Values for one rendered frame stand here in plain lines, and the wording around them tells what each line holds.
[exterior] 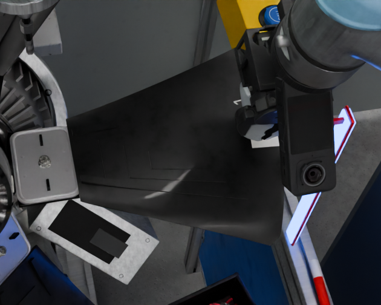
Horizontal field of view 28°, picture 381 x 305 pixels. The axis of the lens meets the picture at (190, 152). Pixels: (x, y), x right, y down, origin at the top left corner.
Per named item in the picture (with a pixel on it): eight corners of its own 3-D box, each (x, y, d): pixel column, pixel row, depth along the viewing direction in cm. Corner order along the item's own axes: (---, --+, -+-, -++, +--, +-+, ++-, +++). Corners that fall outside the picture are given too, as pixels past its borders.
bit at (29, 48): (38, 49, 65) (34, 8, 61) (32, 59, 65) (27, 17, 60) (27, 45, 65) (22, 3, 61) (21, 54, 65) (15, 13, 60)
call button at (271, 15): (259, 13, 111) (262, 5, 109) (285, 10, 112) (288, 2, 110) (267, 34, 109) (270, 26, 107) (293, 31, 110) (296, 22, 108)
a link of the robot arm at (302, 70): (388, 66, 60) (291, 79, 59) (366, 86, 65) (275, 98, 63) (364, -20, 62) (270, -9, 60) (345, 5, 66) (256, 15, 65)
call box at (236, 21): (214, 8, 124) (222, -40, 115) (272, 2, 126) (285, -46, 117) (239, 86, 116) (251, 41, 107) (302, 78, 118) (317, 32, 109)
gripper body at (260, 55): (300, 44, 78) (342, -10, 66) (320, 123, 76) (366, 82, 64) (229, 53, 76) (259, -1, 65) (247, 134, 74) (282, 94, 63)
